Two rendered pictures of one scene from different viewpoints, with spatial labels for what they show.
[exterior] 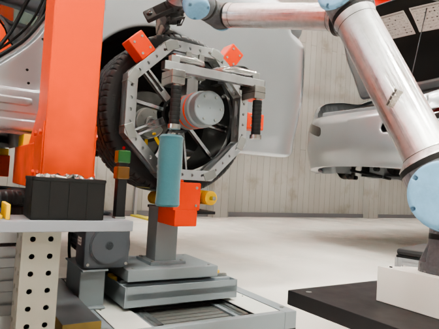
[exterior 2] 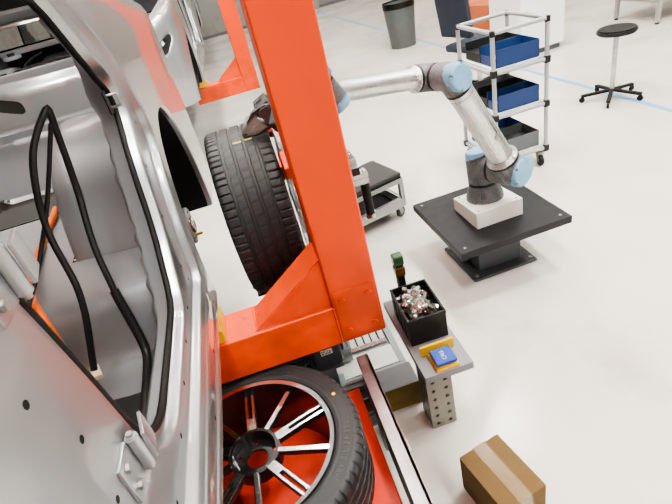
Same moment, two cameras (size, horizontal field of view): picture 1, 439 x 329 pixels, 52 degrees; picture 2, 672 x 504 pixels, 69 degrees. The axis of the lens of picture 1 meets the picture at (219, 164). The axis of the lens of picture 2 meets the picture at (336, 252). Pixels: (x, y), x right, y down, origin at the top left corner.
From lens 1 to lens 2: 226 cm
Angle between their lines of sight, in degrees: 70
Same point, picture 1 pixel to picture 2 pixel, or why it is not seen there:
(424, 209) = (520, 181)
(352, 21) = (472, 97)
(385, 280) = (481, 218)
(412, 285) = (495, 213)
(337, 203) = not seen: outside the picture
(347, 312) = (500, 241)
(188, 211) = not seen: hidden behind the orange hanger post
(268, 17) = (376, 91)
